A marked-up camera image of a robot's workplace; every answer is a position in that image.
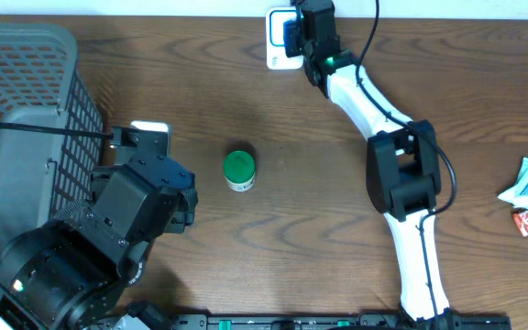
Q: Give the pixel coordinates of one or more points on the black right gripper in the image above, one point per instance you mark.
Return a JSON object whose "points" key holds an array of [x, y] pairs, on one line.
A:
{"points": [[289, 40]]}

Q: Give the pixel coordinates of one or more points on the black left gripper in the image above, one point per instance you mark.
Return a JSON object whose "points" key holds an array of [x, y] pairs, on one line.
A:
{"points": [[180, 209]]}

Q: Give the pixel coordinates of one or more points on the green lid jar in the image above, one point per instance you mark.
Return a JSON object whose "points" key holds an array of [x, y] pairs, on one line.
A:
{"points": [[239, 170]]}

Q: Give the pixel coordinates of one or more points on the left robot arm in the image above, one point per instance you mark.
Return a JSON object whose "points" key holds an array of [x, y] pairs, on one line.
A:
{"points": [[71, 272]]}

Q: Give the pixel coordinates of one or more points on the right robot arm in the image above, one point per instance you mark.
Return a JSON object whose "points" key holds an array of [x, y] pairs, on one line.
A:
{"points": [[403, 159]]}

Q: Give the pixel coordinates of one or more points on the grey plastic mesh basket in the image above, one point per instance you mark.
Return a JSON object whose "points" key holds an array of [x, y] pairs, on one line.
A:
{"points": [[49, 127]]}

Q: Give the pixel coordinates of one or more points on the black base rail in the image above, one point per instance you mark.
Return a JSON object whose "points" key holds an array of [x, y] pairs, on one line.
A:
{"points": [[378, 321]]}

